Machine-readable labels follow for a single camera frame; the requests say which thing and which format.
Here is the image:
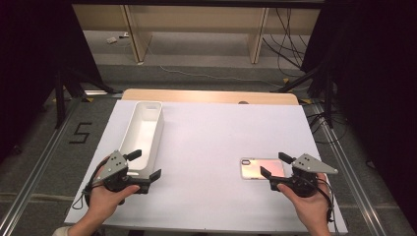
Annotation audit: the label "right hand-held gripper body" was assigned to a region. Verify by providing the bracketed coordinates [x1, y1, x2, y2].
[268, 152, 339, 199]

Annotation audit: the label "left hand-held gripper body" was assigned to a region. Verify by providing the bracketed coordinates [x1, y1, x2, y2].
[92, 149, 151, 195]

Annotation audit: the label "iridescent phone case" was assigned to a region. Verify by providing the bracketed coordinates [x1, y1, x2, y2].
[239, 157, 286, 181]

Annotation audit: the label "white plastic storage bin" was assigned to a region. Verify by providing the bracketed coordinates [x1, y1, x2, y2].
[118, 100, 165, 181]

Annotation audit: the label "person's right hand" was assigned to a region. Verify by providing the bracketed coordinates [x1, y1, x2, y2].
[276, 172, 332, 227]

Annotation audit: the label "person's left hand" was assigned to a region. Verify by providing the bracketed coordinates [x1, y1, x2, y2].
[86, 156, 142, 220]

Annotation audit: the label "white table cover sheet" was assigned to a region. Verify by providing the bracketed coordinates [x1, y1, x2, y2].
[64, 99, 348, 235]

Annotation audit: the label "black metal stand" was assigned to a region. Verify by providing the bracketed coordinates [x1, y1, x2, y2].
[269, 62, 336, 130]
[52, 67, 124, 130]

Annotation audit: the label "black curtain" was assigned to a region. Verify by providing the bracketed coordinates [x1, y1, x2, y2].
[0, 0, 103, 165]
[300, 0, 417, 227]

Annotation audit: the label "light wooden desk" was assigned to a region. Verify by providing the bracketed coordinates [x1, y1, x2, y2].
[72, 3, 321, 65]

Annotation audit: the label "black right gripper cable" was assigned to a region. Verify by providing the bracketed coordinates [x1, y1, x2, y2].
[304, 175, 339, 236]

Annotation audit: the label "aluminium floor rail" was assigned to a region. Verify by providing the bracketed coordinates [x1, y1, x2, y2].
[0, 97, 84, 236]
[313, 102, 388, 236]

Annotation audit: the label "black floor cables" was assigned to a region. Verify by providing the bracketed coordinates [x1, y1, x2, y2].
[307, 111, 349, 146]

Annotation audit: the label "bundle of black cables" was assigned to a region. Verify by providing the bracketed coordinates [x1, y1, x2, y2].
[262, 8, 316, 70]

